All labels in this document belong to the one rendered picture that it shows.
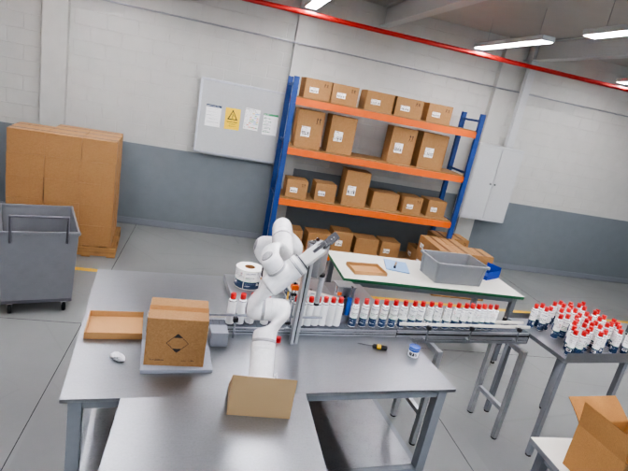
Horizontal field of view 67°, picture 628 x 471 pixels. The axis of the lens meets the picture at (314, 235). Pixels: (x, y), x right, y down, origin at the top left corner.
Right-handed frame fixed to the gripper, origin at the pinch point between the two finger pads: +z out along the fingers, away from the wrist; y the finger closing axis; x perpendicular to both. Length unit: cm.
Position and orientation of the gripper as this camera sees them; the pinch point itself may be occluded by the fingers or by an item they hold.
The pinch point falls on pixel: (333, 237)
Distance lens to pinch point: 184.2
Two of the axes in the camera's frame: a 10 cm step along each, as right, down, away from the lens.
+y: 0.0, -1.4, -9.9
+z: 8.0, -6.0, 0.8
